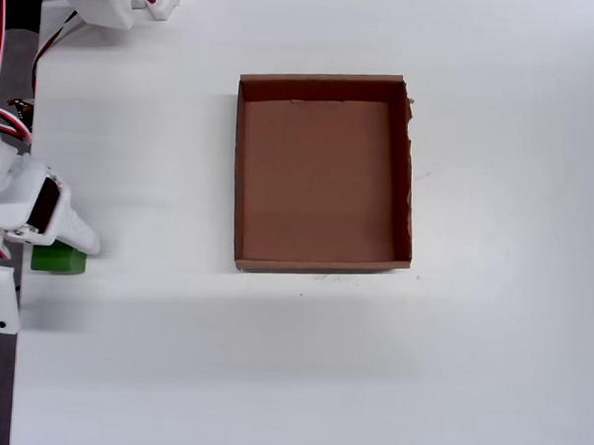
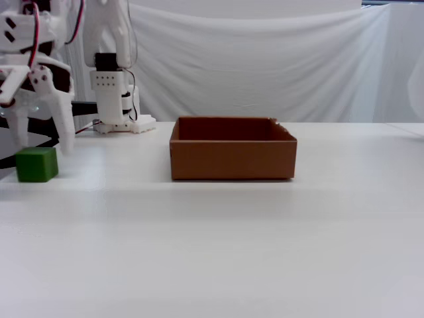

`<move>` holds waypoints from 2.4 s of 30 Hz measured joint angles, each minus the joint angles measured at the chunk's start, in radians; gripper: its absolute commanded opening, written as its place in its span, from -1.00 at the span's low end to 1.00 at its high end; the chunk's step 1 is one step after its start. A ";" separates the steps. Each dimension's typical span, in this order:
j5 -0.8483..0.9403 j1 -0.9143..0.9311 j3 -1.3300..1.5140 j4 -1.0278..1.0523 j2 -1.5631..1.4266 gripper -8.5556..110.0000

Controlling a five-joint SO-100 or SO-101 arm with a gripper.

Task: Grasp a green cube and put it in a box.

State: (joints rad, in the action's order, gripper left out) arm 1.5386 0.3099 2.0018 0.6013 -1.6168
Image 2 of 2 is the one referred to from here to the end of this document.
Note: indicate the green cube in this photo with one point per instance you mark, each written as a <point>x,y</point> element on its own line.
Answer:
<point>36,165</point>

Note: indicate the black chair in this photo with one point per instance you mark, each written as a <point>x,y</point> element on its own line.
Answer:
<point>84,107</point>

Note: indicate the white backdrop cloth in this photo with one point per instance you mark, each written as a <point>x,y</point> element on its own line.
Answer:
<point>248,66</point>
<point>404,49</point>

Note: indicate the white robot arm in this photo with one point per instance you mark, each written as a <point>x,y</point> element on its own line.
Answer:
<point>106,33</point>

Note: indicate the brown cardboard box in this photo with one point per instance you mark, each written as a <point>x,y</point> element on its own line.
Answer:
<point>232,159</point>

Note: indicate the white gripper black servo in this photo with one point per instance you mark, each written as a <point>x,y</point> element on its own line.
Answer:
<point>42,80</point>

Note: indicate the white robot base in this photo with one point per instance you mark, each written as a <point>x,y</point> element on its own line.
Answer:
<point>142,124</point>

